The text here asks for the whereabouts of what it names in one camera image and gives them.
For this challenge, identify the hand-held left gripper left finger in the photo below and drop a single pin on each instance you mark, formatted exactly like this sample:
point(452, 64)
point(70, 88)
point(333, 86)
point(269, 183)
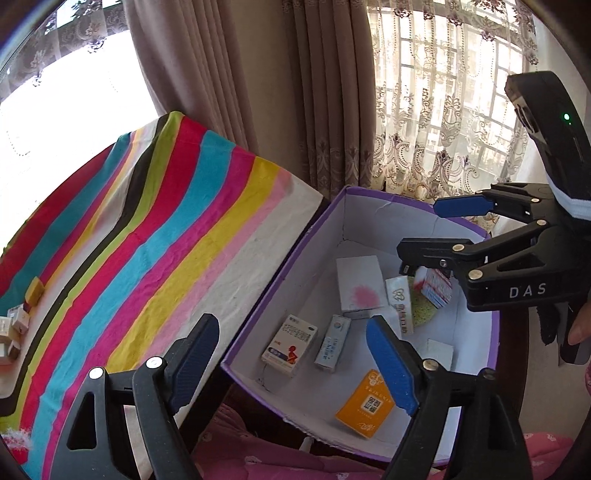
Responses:
point(198, 355)

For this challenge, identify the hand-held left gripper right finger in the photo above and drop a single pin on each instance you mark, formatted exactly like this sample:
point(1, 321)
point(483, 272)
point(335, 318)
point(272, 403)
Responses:
point(392, 369)

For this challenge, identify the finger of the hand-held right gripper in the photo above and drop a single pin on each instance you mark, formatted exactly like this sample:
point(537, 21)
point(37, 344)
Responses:
point(461, 206)
point(429, 253)

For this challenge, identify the red white patterned box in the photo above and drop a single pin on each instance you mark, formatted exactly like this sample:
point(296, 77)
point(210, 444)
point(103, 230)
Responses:
point(436, 288)

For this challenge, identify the white box with dark label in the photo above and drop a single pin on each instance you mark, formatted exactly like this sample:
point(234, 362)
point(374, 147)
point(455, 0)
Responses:
point(399, 297)

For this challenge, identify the round green sponge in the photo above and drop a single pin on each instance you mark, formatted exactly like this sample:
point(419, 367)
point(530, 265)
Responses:
point(422, 317)

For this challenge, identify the white teal slim box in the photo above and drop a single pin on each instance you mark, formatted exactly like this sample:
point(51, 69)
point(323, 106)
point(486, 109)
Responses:
point(332, 344)

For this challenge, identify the white printed medicine box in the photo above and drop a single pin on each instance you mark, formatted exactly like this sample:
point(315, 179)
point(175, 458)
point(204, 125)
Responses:
point(288, 341)

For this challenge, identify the purple cardboard box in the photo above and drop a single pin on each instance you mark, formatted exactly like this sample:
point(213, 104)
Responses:
point(300, 286)

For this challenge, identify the person's right hand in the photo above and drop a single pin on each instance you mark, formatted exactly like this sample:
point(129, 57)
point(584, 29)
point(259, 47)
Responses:
point(581, 327)

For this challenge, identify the orange box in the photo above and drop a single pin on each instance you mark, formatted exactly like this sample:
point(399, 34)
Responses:
point(362, 406)

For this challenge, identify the white box with pink stain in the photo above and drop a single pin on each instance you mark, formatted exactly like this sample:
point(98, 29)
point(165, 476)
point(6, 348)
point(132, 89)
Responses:
point(360, 286)

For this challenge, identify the lace curtain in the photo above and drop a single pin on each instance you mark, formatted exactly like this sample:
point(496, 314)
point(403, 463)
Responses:
point(69, 27)
point(438, 115)

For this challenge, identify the striped colourful tablecloth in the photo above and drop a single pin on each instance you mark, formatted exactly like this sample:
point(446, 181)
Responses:
point(138, 277)

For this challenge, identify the pink quilt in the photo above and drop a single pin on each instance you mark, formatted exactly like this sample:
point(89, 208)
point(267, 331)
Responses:
point(277, 461)

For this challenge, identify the yellow sponge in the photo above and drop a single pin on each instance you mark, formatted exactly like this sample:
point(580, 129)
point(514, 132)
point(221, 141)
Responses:
point(34, 290)

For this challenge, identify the white fluff tuft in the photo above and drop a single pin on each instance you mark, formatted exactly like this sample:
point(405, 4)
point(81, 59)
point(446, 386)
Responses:
point(14, 437)

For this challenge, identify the beige curtain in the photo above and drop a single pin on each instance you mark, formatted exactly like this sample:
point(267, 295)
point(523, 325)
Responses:
point(277, 92)

